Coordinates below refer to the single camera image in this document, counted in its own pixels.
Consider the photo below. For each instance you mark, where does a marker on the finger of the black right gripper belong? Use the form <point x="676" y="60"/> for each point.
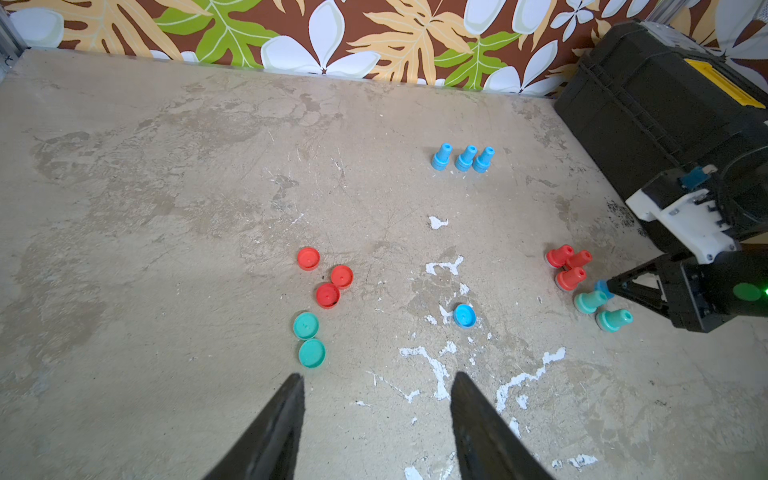
<point x="626" y="285"/>

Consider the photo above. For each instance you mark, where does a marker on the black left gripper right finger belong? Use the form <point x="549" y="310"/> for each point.
<point x="486" y="448"/>

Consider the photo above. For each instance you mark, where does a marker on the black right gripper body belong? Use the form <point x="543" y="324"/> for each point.
<point x="703" y="297"/>

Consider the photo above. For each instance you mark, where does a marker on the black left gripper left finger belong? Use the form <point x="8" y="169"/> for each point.
<point x="268" y="448"/>

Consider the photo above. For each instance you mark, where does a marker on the blue stamp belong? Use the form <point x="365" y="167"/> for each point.
<point x="466" y="159"/>
<point x="601" y="285"/>
<point x="483" y="161"/>
<point x="441" y="159"/>

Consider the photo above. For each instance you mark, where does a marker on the blue stamp cap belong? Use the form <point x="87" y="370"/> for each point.
<point x="464" y="316"/>

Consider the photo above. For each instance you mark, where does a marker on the red cap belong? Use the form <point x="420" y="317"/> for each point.
<point x="327" y="295"/>
<point x="308" y="258"/>
<point x="342" y="276"/>

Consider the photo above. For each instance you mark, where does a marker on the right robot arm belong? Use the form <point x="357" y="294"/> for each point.
<point x="740" y="190"/>

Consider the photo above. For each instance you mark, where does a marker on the green stamp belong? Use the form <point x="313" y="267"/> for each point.
<point x="614" y="321"/>
<point x="589" y="303"/>

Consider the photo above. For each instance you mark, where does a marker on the red stamp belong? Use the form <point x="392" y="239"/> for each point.
<point x="579" y="259"/>
<point x="569" y="280"/>
<point x="558" y="257"/>

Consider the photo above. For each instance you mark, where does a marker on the green cap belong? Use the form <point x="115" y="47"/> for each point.
<point x="312" y="353"/>
<point x="306" y="326"/>

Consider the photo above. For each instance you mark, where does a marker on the black toolbox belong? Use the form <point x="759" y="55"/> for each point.
<point x="647" y="99"/>

